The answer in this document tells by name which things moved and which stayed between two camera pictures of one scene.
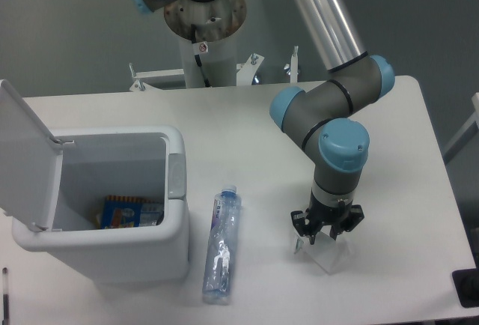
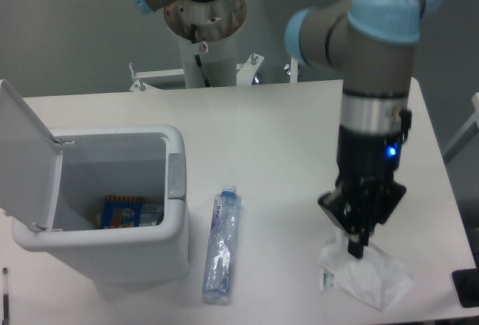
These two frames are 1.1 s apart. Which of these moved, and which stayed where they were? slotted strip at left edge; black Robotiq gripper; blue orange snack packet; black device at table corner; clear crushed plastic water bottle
Moved: black Robotiq gripper
Stayed: blue orange snack packet; slotted strip at left edge; clear crushed plastic water bottle; black device at table corner
